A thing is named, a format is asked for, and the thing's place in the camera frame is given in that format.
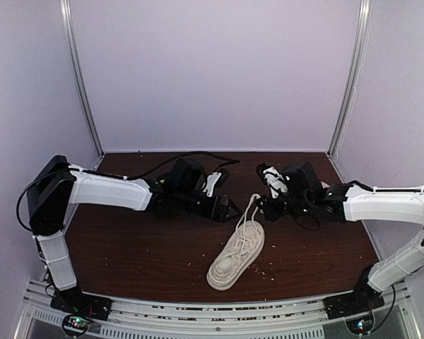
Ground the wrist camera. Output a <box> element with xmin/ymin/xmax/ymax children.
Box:
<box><xmin>256</xmin><ymin>162</ymin><xmax>288</xmax><ymax>199</ymax></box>
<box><xmin>200</xmin><ymin>168</ymin><xmax>230</xmax><ymax>198</ymax></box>

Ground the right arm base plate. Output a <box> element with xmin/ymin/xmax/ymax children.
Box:
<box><xmin>323</xmin><ymin>292</ymin><xmax>384</xmax><ymax>320</ymax></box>

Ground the right aluminium frame post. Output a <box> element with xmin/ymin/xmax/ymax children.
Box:
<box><xmin>327</xmin><ymin>0</ymin><xmax>372</xmax><ymax>160</ymax></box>

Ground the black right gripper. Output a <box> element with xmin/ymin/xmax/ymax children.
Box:
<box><xmin>257</xmin><ymin>191</ymin><xmax>312</xmax><ymax>222</ymax></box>

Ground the aluminium frame post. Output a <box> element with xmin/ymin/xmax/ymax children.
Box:
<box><xmin>59</xmin><ymin>0</ymin><xmax>105</xmax><ymax>157</ymax></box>
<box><xmin>327</xmin><ymin>0</ymin><xmax>372</xmax><ymax>160</ymax></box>

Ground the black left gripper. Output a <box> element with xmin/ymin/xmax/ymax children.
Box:
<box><xmin>176</xmin><ymin>189</ymin><xmax>242</xmax><ymax>225</ymax></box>

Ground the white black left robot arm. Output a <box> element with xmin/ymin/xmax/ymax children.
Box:
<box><xmin>20</xmin><ymin>152</ymin><xmax>242</xmax><ymax>321</ymax></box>

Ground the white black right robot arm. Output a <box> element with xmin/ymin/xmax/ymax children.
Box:
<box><xmin>256</xmin><ymin>180</ymin><xmax>424</xmax><ymax>319</ymax></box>

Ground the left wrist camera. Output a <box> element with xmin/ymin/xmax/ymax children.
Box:
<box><xmin>200</xmin><ymin>168</ymin><xmax>230</xmax><ymax>198</ymax></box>

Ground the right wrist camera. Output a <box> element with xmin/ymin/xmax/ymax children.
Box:
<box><xmin>256</xmin><ymin>162</ymin><xmax>288</xmax><ymax>199</ymax></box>

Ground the left aluminium frame post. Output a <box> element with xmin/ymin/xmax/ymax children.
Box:
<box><xmin>59</xmin><ymin>0</ymin><xmax>105</xmax><ymax>157</ymax></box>

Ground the aluminium front rail base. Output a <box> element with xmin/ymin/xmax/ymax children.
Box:
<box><xmin>13</xmin><ymin>278</ymin><xmax>421</xmax><ymax>339</ymax></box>

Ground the white lace sneaker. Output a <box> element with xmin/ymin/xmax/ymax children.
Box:
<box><xmin>206</xmin><ymin>194</ymin><xmax>265</xmax><ymax>291</ymax></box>

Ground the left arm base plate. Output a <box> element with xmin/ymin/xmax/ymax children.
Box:
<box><xmin>50</xmin><ymin>287</ymin><xmax>112</xmax><ymax>321</ymax></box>

